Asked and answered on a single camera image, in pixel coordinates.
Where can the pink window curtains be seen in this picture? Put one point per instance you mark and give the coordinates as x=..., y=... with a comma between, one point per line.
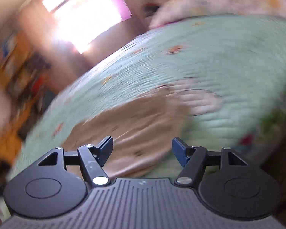
x=75, y=35

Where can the wooden bookshelf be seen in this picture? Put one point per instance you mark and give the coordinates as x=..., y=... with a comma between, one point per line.
x=23, y=75

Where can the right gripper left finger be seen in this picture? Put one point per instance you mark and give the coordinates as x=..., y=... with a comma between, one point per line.
x=91, y=160

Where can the beige smiley print baby garment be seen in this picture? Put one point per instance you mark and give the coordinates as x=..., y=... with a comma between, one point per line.
x=142, y=130

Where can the floral folded duvet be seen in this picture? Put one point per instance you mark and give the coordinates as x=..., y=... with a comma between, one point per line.
x=176, y=10

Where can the green quilted bee bedspread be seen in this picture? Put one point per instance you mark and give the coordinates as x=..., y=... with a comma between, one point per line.
x=242, y=59

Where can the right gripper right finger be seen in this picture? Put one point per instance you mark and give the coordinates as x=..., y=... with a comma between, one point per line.
x=194, y=161

